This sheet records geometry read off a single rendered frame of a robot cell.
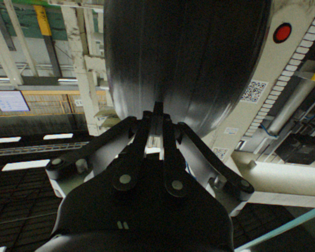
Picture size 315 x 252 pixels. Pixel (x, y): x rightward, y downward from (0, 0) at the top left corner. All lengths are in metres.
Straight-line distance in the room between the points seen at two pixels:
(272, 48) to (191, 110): 0.33
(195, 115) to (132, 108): 0.13
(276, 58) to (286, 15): 0.10
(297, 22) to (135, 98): 0.45
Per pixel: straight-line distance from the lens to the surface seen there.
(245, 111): 0.54
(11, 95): 4.50
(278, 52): 0.52
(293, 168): 1.13
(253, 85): 0.50
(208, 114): 0.26
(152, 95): 0.22
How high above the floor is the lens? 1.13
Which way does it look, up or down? 34 degrees up
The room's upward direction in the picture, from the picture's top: 172 degrees counter-clockwise
